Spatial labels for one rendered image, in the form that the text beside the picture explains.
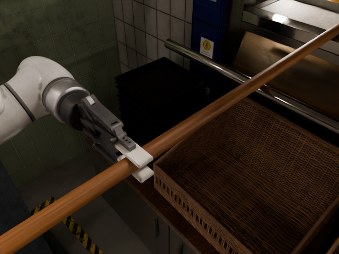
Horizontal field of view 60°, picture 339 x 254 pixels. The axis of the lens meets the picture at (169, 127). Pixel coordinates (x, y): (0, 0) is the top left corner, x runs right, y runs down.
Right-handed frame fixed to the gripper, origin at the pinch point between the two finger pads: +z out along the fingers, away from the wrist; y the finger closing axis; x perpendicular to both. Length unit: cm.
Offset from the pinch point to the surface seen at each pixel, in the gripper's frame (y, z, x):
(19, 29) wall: 22, -123, -23
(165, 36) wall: 27, -75, -77
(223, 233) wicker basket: 48, 7, -25
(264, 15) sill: 2, -24, -77
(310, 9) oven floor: 1, -15, -95
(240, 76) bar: 2.3, -5.7, -38.9
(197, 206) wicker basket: 47, -5, -26
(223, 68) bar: 2.4, -11.3, -38.9
